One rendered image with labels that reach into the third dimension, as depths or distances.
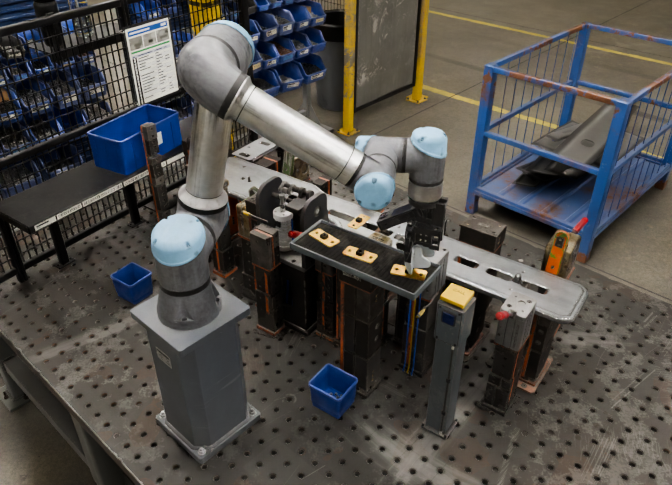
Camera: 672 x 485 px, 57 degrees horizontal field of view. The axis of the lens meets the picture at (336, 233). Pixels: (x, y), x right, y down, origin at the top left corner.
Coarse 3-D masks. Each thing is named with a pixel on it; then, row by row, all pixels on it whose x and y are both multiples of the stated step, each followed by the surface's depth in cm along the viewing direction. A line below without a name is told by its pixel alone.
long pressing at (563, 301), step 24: (240, 168) 230; (264, 168) 230; (240, 192) 216; (456, 240) 192; (456, 264) 181; (480, 264) 181; (504, 264) 181; (480, 288) 172; (504, 288) 172; (552, 288) 172; (576, 288) 172; (552, 312) 163; (576, 312) 164
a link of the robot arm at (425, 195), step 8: (408, 184) 137; (440, 184) 134; (408, 192) 137; (416, 192) 135; (424, 192) 134; (432, 192) 134; (440, 192) 136; (416, 200) 136; (424, 200) 135; (432, 200) 135
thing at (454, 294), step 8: (448, 288) 147; (456, 288) 147; (464, 288) 147; (440, 296) 144; (448, 296) 144; (456, 296) 144; (464, 296) 144; (472, 296) 145; (456, 304) 143; (464, 304) 142
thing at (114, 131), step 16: (128, 112) 233; (144, 112) 240; (160, 112) 239; (176, 112) 233; (96, 128) 222; (112, 128) 228; (128, 128) 235; (160, 128) 228; (176, 128) 235; (96, 144) 219; (112, 144) 215; (128, 144) 216; (160, 144) 230; (176, 144) 238; (96, 160) 223; (112, 160) 219; (128, 160) 218; (144, 160) 225
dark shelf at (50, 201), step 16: (176, 160) 234; (64, 176) 219; (80, 176) 219; (96, 176) 219; (112, 176) 219; (128, 176) 219; (144, 176) 224; (32, 192) 210; (48, 192) 210; (64, 192) 210; (80, 192) 210; (96, 192) 210; (112, 192) 214; (0, 208) 201; (16, 208) 201; (32, 208) 201; (48, 208) 201; (64, 208) 201; (80, 208) 206; (16, 224) 196; (32, 224) 193; (48, 224) 198
